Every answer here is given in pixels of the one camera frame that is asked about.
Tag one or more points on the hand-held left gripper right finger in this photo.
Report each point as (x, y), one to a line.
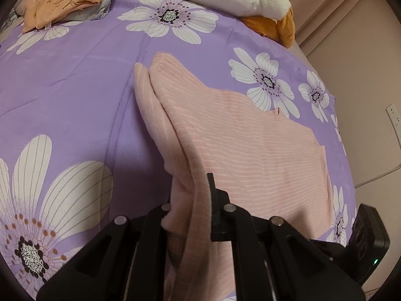
(219, 219)

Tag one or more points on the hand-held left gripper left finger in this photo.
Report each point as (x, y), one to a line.
(153, 222)

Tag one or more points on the pink knit sweater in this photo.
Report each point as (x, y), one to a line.
(235, 138)

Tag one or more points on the purple floral blanket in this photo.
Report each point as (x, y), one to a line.
(78, 84)

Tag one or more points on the beige curtain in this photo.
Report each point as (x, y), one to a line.
(329, 6)

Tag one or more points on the orange printed folded garment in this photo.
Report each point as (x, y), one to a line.
(62, 0)

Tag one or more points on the white wall socket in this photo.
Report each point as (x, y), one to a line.
(394, 122)

